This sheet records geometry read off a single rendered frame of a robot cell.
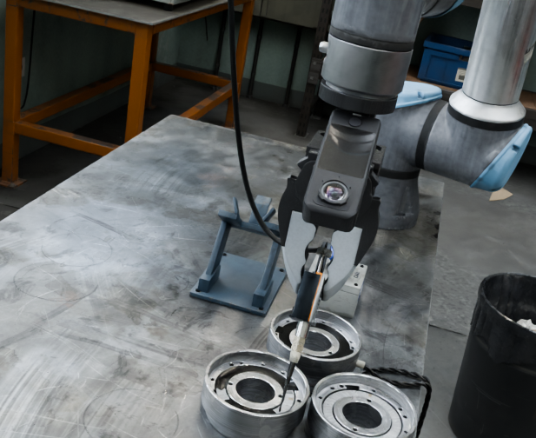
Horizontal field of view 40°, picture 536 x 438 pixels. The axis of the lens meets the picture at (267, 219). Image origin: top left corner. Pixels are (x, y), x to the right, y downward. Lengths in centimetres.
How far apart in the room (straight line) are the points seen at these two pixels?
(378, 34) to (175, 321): 43
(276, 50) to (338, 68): 421
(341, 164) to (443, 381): 180
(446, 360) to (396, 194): 132
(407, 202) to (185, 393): 61
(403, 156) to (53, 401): 70
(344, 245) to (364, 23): 21
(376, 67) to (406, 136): 56
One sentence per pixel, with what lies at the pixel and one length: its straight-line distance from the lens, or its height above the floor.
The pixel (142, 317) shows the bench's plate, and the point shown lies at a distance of 88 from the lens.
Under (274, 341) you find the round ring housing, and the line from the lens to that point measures 81.
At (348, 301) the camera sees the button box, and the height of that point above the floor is 82.
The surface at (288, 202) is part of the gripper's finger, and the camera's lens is 69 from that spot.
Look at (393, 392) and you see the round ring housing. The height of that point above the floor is 84.
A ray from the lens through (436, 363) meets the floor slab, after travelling 245.
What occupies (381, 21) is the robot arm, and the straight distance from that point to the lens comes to 63.
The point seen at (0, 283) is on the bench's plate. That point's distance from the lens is 93.
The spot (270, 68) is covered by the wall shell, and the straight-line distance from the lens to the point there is 488.
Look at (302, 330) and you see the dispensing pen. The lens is 72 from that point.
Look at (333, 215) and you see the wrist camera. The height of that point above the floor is 105.
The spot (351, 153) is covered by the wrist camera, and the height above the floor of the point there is 109.
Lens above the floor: 128
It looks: 24 degrees down
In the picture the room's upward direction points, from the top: 11 degrees clockwise
